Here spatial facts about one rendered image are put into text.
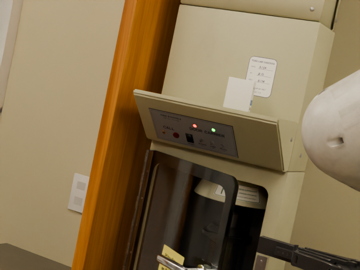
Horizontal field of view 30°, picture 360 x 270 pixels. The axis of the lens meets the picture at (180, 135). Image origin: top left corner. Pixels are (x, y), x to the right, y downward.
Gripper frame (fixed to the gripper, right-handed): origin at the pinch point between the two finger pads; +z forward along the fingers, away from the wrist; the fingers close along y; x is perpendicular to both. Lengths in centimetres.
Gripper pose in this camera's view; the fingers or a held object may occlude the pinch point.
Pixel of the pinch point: (277, 249)
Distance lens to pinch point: 124.0
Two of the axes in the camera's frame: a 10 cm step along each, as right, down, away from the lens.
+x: -2.1, 9.8, 0.5
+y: -4.7, -0.6, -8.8
